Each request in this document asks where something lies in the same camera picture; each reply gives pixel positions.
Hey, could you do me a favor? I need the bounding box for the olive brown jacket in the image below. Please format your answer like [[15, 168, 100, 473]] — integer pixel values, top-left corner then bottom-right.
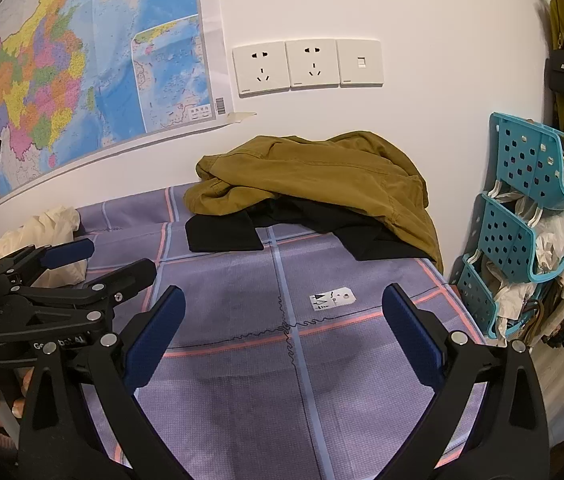
[[184, 131, 443, 269]]

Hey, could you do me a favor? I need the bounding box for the cream pillow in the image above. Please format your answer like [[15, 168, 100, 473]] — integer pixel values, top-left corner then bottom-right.
[[0, 206, 87, 288]]

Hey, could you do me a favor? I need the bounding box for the purple plaid bed sheet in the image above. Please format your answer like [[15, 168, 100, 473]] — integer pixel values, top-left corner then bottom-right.
[[80, 186, 480, 479]]

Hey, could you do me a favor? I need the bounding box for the teal plastic storage rack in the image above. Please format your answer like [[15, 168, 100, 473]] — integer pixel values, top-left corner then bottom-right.
[[457, 113, 564, 339]]

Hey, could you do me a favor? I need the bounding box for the white label tag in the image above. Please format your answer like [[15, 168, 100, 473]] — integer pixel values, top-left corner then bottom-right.
[[309, 287, 357, 312]]

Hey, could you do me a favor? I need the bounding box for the colourful wall map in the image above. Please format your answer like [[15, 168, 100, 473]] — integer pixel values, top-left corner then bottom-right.
[[0, 0, 233, 200]]

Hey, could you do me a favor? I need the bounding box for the white network wall plate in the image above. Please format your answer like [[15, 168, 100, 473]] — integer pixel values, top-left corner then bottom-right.
[[336, 39, 384, 87]]

